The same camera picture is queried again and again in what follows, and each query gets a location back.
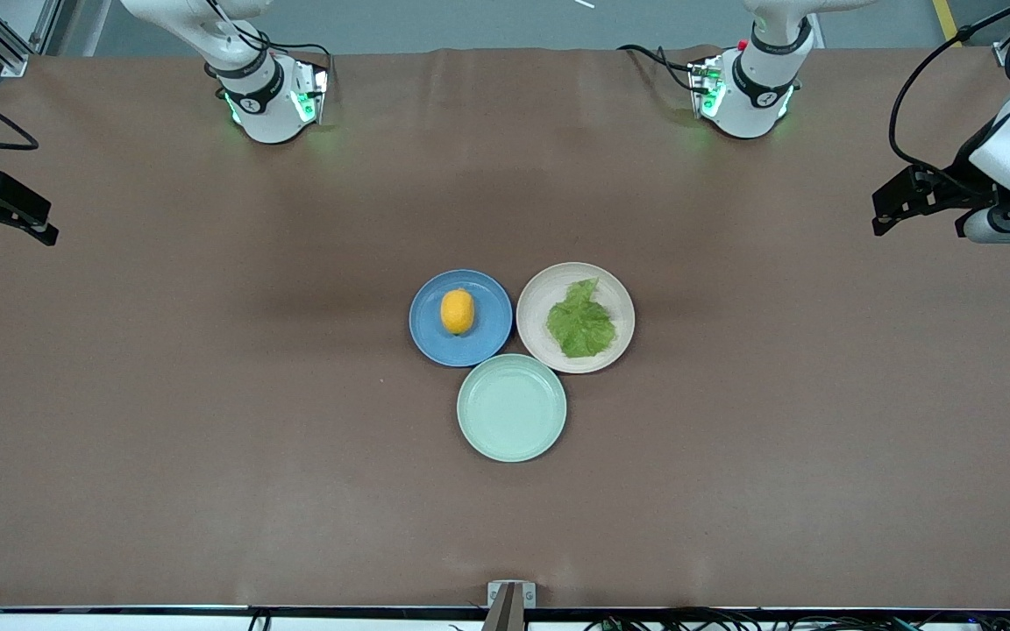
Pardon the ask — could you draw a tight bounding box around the green lettuce leaf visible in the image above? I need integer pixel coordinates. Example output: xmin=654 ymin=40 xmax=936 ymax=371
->
xmin=546 ymin=279 xmax=617 ymax=358

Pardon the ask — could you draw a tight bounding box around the yellow lemon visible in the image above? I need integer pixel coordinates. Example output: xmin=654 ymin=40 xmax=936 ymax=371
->
xmin=441 ymin=288 xmax=476 ymax=336

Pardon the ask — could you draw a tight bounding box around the silver left base connector box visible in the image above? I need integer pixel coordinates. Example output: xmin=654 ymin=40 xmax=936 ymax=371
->
xmin=688 ymin=56 xmax=727 ymax=120

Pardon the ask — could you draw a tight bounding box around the silver base connector box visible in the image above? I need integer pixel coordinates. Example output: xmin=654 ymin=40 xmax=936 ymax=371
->
xmin=289 ymin=60 xmax=331 ymax=125
xmin=688 ymin=56 xmax=727 ymax=120

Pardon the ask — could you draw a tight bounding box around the brown table cover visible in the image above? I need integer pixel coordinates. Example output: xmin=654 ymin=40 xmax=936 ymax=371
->
xmin=0 ymin=44 xmax=1010 ymax=610

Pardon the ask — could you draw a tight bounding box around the silver right base connector box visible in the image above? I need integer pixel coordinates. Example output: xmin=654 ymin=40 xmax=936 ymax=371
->
xmin=289 ymin=60 xmax=331 ymax=125

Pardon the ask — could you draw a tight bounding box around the beige plate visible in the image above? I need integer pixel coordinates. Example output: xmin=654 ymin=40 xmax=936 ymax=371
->
xmin=516 ymin=262 xmax=636 ymax=374

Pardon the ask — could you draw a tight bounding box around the blue plate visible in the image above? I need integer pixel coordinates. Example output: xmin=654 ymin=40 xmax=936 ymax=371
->
xmin=409 ymin=269 xmax=514 ymax=367

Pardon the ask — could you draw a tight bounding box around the mint green plate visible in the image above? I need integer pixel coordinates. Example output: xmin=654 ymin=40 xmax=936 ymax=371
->
xmin=457 ymin=353 xmax=567 ymax=463

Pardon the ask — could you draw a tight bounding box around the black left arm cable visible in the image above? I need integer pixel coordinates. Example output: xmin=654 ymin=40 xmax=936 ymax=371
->
xmin=888 ymin=0 xmax=1010 ymax=169

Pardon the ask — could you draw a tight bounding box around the black left base cable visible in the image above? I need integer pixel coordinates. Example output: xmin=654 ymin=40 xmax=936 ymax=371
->
xmin=617 ymin=44 xmax=701 ymax=94

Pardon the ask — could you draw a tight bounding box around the black base cable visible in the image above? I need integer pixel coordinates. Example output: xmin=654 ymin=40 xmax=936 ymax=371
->
xmin=617 ymin=44 xmax=701 ymax=94
xmin=203 ymin=0 xmax=332 ymax=99

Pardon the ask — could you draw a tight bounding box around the black right base cable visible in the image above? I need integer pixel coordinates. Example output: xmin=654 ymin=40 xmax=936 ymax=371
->
xmin=203 ymin=0 xmax=332 ymax=99

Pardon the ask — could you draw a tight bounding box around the grey metal table bracket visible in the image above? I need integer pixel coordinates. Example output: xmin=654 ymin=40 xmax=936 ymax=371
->
xmin=487 ymin=580 xmax=537 ymax=631

